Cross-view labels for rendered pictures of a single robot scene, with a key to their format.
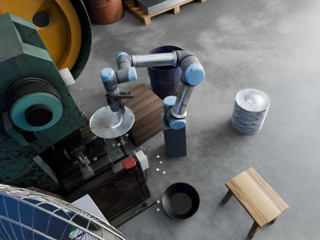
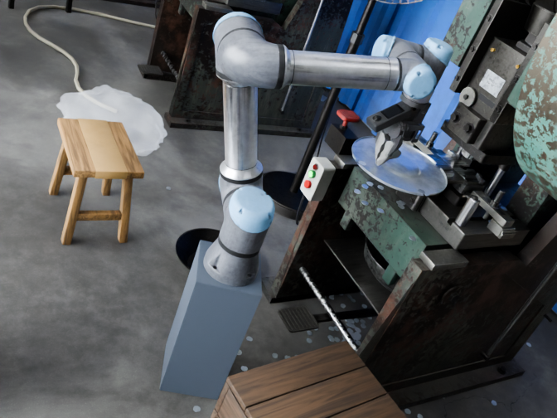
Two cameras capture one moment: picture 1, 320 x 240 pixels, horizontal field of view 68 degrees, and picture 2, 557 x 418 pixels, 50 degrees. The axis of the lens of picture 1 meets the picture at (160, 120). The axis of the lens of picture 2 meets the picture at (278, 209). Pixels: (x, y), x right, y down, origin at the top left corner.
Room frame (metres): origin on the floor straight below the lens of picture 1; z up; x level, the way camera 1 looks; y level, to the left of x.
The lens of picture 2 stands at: (2.46, -0.39, 1.48)
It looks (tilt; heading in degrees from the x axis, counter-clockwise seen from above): 32 degrees down; 164
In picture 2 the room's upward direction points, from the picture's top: 22 degrees clockwise
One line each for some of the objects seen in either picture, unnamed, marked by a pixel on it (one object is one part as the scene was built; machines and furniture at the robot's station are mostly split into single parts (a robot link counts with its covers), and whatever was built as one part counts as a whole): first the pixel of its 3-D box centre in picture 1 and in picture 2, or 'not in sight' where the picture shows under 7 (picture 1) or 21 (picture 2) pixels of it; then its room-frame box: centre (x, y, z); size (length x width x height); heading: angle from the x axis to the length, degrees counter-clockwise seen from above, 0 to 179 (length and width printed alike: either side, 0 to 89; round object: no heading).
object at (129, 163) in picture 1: (130, 165); (345, 123); (0.71, 0.22, 0.72); 0.07 x 0.06 x 0.08; 113
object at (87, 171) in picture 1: (82, 162); (427, 143); (0.76, 0.49, 0.76); 0.17 x 0.06 x 0.10; 23
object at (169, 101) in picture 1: (171, 105); (247, 217); (1.22, -0.10, 0.62); 0.13 x 0.12 x 0.14; 6
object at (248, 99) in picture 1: (252, 99); not in sight; (1.39, -0.85, 0.33); 0.29 x 0.29 x 0.01
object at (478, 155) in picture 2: (65, 133); (477, 145); (0.92, 0.56, 0.86); 0.20 x 0.16 x 0.05; 23
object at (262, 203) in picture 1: (251, 203); (93, 182); (0.56, -0.55, 0.16); 0.34 x 0.24 x 0.34; 22
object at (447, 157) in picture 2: (74, 142); (458, 172); (0.92, 0.55, 0.76); 0.15 x 0.09 x 0.05; 23
